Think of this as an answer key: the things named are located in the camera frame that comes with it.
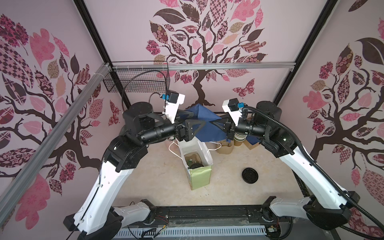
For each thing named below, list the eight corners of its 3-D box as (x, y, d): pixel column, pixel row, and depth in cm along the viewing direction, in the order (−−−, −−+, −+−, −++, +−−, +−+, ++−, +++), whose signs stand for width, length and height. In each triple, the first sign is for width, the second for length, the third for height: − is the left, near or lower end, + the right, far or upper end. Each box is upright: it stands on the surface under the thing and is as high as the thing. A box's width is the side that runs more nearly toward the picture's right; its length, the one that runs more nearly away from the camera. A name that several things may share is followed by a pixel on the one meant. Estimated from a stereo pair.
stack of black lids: (243, 184, 86) (245, 181, 83) (240, 170, 91) (242, 167, 88) (257, 183, 86) (260, 181, 83) (254, 170, 91) (256, 167, 88)
